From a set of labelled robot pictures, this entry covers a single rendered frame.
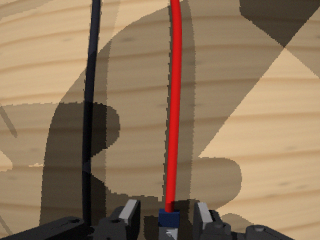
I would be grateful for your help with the black patch cord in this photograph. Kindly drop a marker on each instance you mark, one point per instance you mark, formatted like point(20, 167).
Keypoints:
point(88, 112)

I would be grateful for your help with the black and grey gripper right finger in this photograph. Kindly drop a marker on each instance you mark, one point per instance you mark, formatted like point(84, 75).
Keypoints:
point(216, 229)

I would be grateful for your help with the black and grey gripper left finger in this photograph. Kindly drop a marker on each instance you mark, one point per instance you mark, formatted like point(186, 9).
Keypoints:
point(73, 228)

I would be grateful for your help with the red cable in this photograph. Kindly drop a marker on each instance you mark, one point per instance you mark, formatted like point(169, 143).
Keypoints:
point(174, 106)

